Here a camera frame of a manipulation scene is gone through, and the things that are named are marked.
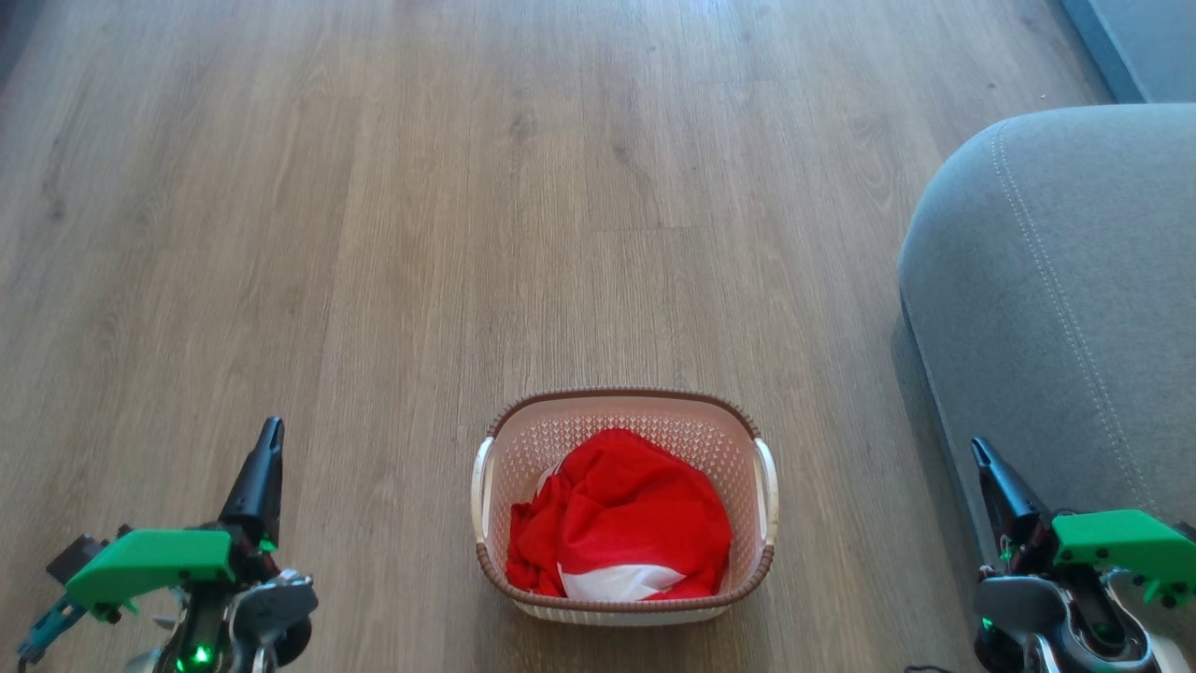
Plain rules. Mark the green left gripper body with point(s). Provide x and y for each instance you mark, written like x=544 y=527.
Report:
x=149 y=561

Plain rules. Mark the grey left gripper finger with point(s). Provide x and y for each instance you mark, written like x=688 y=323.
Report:
x=257 y=491

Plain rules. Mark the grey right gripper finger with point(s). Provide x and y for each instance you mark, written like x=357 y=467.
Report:
x=1009 y=500

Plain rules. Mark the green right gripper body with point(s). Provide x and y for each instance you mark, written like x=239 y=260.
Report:
x=1121 y=547

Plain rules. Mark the red garment with white stripes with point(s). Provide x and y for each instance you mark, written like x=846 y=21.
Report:
x=621 y=514

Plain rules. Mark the grey and yellow sofa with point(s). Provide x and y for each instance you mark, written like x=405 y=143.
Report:
x=1056 y=308

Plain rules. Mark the teal plastic connector piece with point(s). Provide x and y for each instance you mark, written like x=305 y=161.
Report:
x=47 y=634

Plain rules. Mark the cream perforated laundry basket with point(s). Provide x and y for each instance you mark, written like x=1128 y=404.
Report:
x=626 y=416

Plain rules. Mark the dark left wrist camera box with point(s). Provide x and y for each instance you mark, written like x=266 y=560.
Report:
x=77 y=556

